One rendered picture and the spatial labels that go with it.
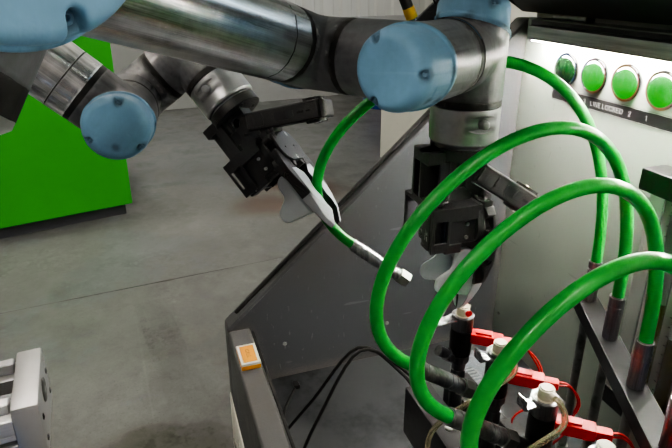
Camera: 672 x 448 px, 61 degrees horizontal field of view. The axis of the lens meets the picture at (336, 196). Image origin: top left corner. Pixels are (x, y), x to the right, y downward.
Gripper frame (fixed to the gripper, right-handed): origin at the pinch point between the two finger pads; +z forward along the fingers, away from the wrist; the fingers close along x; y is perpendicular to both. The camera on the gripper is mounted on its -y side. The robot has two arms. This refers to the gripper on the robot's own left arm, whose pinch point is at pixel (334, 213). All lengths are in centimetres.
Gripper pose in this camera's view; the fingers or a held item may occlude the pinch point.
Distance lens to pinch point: 75.4
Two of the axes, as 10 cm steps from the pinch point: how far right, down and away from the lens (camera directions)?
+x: -2.8, 1.3, -9.5
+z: 6.2, 7.8, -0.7
